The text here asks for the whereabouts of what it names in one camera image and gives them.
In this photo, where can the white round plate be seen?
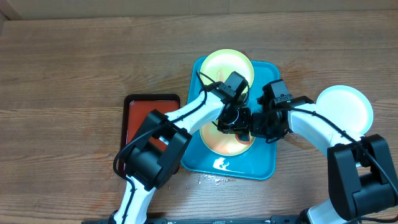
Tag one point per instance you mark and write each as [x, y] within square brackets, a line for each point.
[347, 108]

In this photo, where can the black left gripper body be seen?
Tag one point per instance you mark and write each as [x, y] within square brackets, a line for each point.
[237, 122]

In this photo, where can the black tray with red water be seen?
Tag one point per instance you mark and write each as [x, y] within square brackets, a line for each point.
[140, 118]

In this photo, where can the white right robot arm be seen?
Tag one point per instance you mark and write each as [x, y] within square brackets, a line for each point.
[362, 178]

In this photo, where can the blue plastic serving tray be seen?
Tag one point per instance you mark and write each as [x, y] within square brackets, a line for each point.
[258, 161]

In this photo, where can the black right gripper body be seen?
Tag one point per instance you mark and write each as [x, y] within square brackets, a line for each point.
[259, 130]

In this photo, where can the yellow plate back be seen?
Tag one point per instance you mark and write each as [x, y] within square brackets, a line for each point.
[220, 64]

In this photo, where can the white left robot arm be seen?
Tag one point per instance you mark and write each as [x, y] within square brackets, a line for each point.
[208, 107]

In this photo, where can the yellow plate front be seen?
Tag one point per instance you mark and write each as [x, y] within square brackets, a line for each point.
[224, 144]

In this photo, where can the yellow plate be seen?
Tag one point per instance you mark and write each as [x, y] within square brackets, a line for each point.
[220, 64]
[224, 144]

